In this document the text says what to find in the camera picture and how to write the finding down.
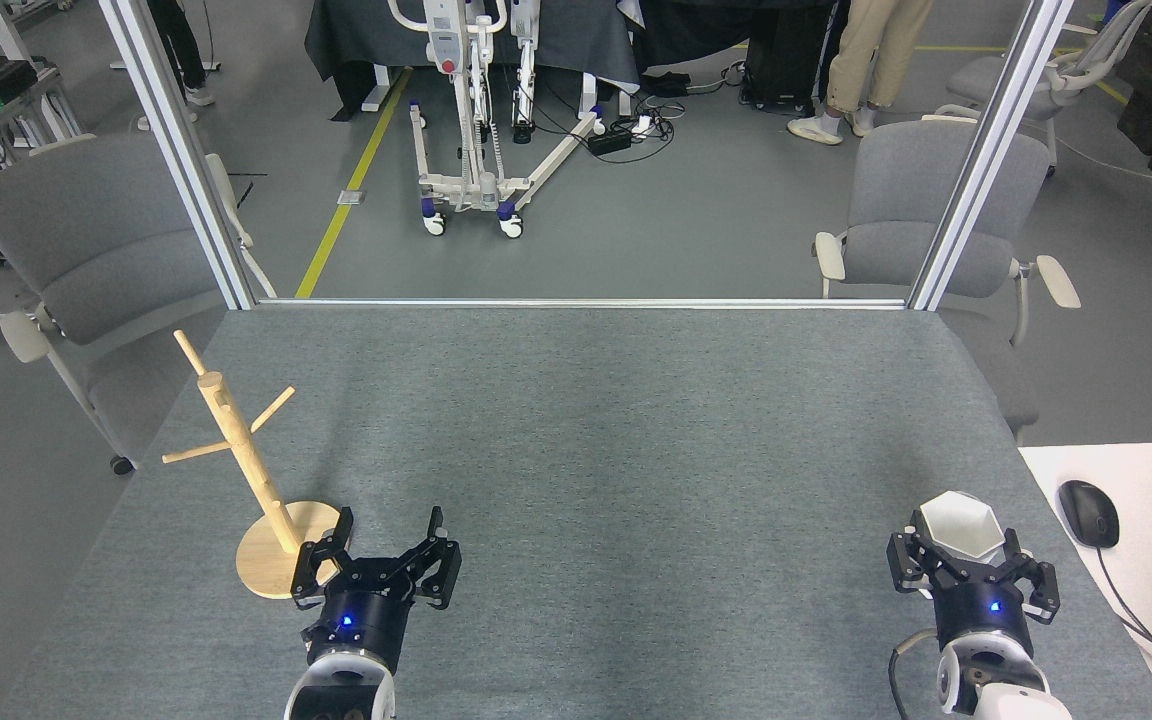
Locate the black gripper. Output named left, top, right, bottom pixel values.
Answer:
left=292, top=506, right=462, bottom=673
left=887, top=528, right=1062, bottom=656

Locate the white hexagonal cup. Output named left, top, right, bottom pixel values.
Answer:
left=918, top=490, right=1005, bottom=561

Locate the wooden cup rack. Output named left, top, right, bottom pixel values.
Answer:
left=162, top=330, right=349, bottom=600

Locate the black computer mouse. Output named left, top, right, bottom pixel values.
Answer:
left=1057, top=480, right=1121, bottom=549

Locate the grey chair with beige armrests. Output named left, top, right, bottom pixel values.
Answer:
left=814, top=118, right=1082, bottom=436
left=0, top=132, right=277, bottom=476

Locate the white stand on wheels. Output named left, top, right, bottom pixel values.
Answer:
left=388, top=0, right=607, bottom=239

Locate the white mesh office chair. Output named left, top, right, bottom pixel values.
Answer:
left=934, top=0, right=1152, bottom=176

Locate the table with dark cloth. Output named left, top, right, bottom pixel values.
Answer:
left=304, top=0, right=642, bottom=121

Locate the person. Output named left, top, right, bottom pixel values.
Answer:
left=146, top=0, right=219, bottom=106
left=787, top=0, right=937, bottom=147

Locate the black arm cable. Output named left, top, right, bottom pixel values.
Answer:
left=887, top=628, right=940, bottom=720

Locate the silver aluminium rail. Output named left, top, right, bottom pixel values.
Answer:
left=256, top=297, right=909, bottom=310

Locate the silver aluminium post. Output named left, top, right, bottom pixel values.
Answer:
left=908, top=0, right=1077, bottom=311
left=99, top=0, right=257, bottom=311

